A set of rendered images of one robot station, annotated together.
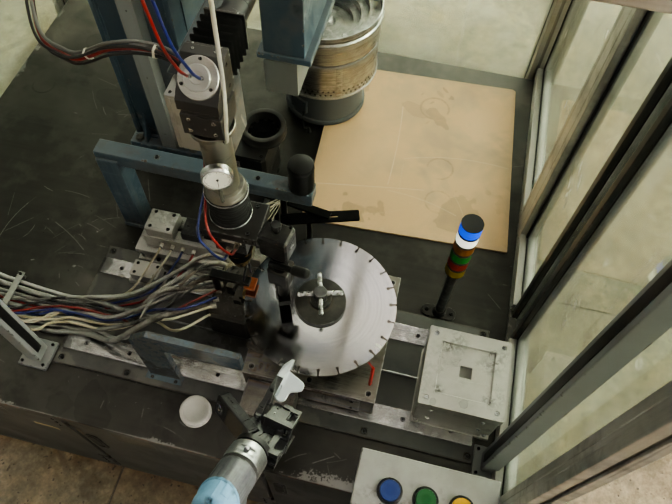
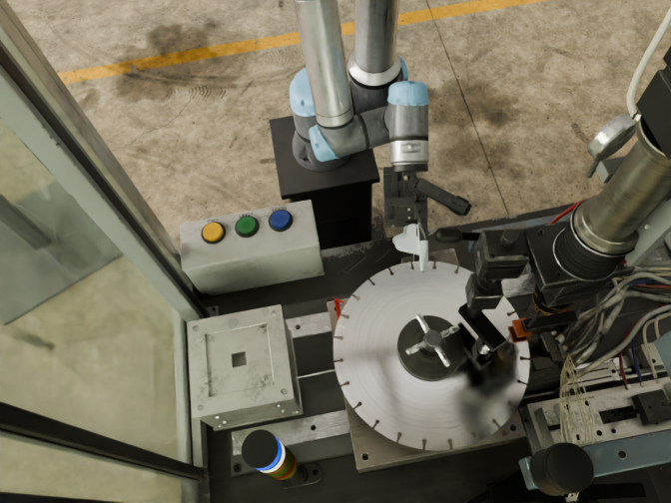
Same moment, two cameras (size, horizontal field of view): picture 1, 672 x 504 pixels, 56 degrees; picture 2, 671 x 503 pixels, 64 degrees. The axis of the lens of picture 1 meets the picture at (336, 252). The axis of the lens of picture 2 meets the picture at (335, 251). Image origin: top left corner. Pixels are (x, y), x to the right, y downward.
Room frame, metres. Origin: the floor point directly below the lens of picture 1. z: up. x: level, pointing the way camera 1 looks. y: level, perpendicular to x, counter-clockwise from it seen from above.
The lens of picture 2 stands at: (0.80, -0.17, 1.84)
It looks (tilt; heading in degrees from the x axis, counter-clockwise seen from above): 63 degrees down; 165
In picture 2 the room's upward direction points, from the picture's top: 7 degrees counter-clockwise
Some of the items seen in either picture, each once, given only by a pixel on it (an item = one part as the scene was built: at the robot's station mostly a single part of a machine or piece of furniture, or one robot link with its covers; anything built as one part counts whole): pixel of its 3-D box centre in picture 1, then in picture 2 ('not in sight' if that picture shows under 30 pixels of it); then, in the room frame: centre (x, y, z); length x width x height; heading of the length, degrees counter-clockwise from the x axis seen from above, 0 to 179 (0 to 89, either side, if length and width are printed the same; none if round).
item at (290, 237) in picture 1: (279, 253); (493, 270); (0.58, 0.10, 1.17); 0.06 x 0.05 x 0.20; 70
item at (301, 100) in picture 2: not in sight; (319, 101); (-0.04, 0.06, 0.91); 0.13 x 0.12 x 0.14; 86
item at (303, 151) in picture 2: not in sight; (321, 135); (-0.04, 0.05, 0.80); 0.15 x 0.15 x 0.10
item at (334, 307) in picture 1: (320, 300); (430, 345); (0.59, 0.03, 0.96); 0.11 x 0.11 x 0.03
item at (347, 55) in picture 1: (325, 53); not in sight; (1.38, 0.05, 0.93); 0.31 x 0.31 x 0.36
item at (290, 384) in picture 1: (290, 382); (411, 246); (0.41, 0.08, 0.96); 0.09 x 0.06 x 0.03; 158
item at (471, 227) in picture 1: (471, 227); (262, 450); (0.67, -0.26, 1.14); 0.05 x 0.04 x 0.03; 169
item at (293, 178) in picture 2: not in sight; (332, 221); (-0.04, 0.05, 0.37); 0.40 x 0.40 x 0.75; 79
